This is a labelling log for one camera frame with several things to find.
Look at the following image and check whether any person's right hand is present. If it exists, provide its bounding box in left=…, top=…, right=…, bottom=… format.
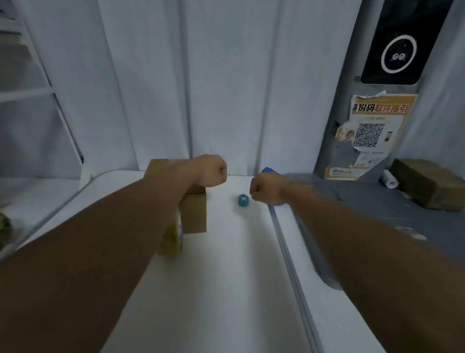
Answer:
left=249, top=174, right=288, bottom=207

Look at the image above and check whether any person's left hand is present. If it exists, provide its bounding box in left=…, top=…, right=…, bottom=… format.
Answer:
left=188, top=154, right=228, bottom=188

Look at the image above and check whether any brown cardboard box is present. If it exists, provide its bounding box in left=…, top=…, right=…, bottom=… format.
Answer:
left=144, top=159, right=208, bottom=234

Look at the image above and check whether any yellowish packing tape roll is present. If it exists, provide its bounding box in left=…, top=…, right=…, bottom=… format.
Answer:
left=158, top=210, right=184, bottom=257

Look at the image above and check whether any person's left forearm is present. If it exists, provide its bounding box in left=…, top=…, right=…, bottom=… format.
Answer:
left=0, top=160, right=195, bottom=353

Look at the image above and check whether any person's right forearm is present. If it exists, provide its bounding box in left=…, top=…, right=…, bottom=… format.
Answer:
left=281, top=180, right=465, bottom=353

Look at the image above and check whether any blue round tape dispenser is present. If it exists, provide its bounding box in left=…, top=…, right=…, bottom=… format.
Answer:
left=262, top=166, right=288, bottom=210

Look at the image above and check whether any small orange label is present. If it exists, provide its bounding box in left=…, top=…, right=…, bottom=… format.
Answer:
left=324, top=165, right=368, bottom=181

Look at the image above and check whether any white curtain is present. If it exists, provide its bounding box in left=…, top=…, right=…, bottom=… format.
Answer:
left=11, top=0, right=465, bottom=177

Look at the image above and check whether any small torn picture sticker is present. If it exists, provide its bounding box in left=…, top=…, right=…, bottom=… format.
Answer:
left=334, top=122, right=355, bottom=143

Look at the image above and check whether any small white paper notice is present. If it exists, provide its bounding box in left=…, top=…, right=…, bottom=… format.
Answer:
left=354, top=152, right=388, bottom=168

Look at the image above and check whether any grey kiosk pillar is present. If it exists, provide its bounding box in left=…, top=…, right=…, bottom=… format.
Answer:
left=314, top=0, right=465, bottom=182

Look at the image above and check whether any grey cutting mat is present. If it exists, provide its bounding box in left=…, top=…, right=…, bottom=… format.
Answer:
left=283, top=174, right=465, bottom=290

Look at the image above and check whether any small white paper roll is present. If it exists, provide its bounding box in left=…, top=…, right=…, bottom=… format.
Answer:
left=380, top=169, right=400, bottom=189

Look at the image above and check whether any orange poster with square code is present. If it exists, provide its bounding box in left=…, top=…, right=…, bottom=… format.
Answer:
left=349, top=91, right=419, bottom=153

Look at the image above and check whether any white sticker on mat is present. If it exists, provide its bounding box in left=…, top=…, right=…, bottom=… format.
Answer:
left=396, top=226, right=428, bottom=241

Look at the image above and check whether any brown taped parcel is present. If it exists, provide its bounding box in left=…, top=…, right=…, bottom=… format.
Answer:
left=389, top=158, right=465, bottom=211

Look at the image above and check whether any white metal shelf rack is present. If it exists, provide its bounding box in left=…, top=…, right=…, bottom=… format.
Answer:
left=0, top=11, right=92, bottom=190

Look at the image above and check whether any crumpled clear plastic bag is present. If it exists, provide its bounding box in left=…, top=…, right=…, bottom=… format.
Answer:
left=0, top=212, right=14, bottom=252

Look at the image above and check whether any black screen with white ring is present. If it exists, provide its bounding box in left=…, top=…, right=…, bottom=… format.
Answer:
left=360, top=0, right=455, bottom=86

